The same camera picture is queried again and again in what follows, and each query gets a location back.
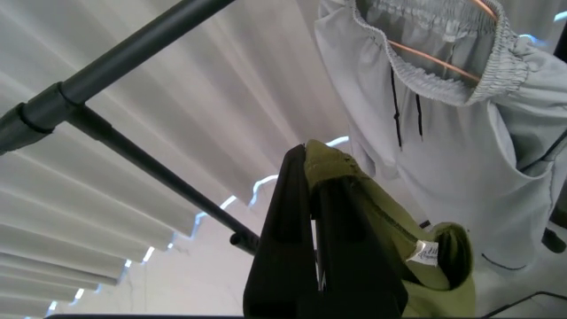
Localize pale grey shorts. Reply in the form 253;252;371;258
314;0;567;318

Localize white curtain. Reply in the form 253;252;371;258
0;0;567;318

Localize green garment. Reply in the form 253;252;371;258
303;139;478;318

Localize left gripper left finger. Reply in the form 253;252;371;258
242;144;322;318

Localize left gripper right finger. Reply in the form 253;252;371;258
311;175;409;318

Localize pink clothes hanger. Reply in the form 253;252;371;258
387;0;501;83

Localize black clothes rack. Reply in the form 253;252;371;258
0;0;567;257

